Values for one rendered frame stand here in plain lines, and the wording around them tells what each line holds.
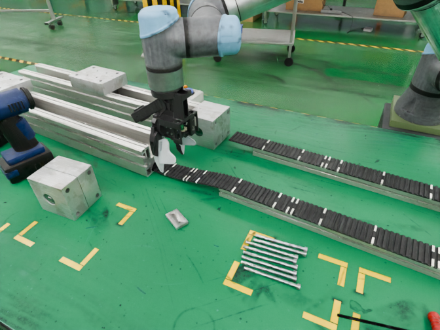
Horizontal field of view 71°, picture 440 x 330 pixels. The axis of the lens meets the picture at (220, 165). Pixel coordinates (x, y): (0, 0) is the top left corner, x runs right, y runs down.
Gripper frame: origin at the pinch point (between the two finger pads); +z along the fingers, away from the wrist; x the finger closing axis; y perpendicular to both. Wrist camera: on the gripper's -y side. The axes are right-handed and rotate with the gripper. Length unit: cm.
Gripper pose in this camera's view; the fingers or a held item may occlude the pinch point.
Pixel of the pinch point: (169, 158)
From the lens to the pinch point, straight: 80.5
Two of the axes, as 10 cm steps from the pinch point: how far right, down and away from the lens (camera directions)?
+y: 8.7, 2.9, -4.0
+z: 0.2, 7.9, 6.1
